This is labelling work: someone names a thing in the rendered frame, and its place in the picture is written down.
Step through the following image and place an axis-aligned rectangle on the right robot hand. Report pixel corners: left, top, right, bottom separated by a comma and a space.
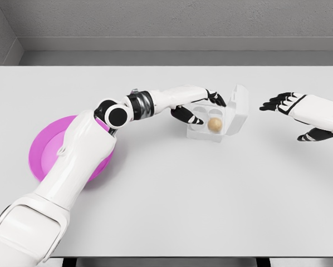
259, 92, 333, 142

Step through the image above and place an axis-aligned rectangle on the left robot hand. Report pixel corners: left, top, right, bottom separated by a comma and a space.
165, 85, 227, 125

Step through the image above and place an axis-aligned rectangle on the tan egg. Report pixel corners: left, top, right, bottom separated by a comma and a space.
207, 117, 223, 132

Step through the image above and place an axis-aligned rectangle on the clear plastic egg box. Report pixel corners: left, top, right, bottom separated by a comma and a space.
186, 84, 249, 144

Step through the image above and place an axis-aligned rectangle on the pink round plate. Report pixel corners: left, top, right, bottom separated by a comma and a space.
28, 115, 116, 185

